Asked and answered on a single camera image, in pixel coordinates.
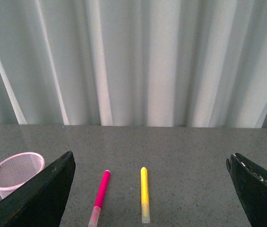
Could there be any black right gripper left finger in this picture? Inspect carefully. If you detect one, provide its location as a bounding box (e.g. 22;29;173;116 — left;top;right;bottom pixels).
0;151;76;227

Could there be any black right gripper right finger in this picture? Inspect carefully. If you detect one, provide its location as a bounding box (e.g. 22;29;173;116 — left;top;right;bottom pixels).
226;153;267;227

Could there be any pink pen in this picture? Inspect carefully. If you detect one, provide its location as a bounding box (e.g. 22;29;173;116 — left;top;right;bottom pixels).
88;170;111;227

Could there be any pink mesh cup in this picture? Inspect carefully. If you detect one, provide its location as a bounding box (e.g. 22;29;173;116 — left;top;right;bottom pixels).
0;152;45;199

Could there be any yellow pen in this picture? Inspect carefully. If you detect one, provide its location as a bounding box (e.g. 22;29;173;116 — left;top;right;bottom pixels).
140;167;150;224

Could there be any white pleated curtain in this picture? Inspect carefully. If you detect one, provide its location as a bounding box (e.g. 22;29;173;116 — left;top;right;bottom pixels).
0;0;267;128

